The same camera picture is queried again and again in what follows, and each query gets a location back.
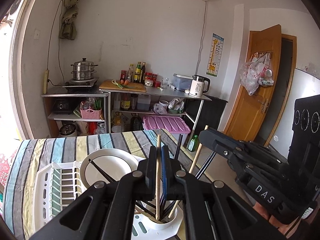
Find person right hand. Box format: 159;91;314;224
253;200;311;238

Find white ceramic bowl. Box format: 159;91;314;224
80;148;142;189

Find white utensil holder cup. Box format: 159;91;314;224
139;200;183;229

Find white plastic dish rack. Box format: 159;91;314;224
32;161;183;239

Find wooden door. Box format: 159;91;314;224
224;24;281;141

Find green glass bottle on floor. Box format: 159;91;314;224
188;134;199;152

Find striped tablecloth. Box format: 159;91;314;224
3;129;177;239

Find pink plastic basket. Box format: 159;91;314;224
80;103;102;120

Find black cabinet beside shelf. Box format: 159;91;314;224
186;95;227;135

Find pink lidded storage bin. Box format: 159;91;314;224
143;115;190;134

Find plastic bags on door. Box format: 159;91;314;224
240;51;274;96

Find black induction cooktop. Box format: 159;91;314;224
62;77;99;92

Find wooden cutting board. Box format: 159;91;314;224
99;80;146;93

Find white electric kettle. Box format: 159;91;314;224
189;75;210;98

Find stainless steel steamer pot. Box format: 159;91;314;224
71;57;98;81

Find translucent blue storage box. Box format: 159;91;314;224
172;73;193;91

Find giraffe height chart poster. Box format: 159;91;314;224
206;34;224;77

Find green cloth hanging on wall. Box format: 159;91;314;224
59;0;79;40

